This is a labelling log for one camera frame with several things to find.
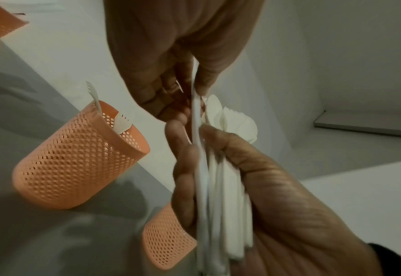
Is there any person's left hand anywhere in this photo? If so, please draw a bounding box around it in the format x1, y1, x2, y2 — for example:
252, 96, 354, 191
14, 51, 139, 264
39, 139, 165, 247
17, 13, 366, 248
164, 120, 382, 276

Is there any person's right hand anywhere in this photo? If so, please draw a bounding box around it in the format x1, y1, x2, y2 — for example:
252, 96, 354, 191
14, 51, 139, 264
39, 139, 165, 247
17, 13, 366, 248
103, 0, 266, 123

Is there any bunch of white plastic cutlery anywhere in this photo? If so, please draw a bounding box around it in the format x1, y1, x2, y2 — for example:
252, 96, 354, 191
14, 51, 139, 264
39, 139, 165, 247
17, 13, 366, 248
189, 57, 259, 276

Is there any white plastic fork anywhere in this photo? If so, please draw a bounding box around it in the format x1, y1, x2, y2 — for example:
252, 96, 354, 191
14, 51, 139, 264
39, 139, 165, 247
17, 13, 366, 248
113, 112, 132, 134
85, 80, 103, 115

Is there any black wrist strap with markers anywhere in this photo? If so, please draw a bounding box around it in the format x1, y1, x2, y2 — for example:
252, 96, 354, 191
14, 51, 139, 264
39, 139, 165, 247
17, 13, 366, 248
367, 242, 401, 276

